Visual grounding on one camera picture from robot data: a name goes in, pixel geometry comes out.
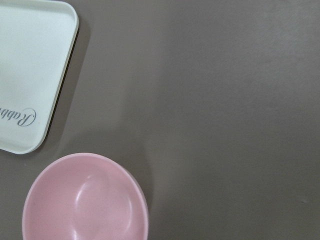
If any pink bowl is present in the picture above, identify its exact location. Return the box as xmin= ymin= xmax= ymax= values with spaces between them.
xmin=22 ymin=153 xmax=149 ymax=240

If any white rabbit tray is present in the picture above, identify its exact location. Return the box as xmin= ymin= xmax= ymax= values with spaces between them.
xmin=0 ymin=0 xmax=79 ymax=155

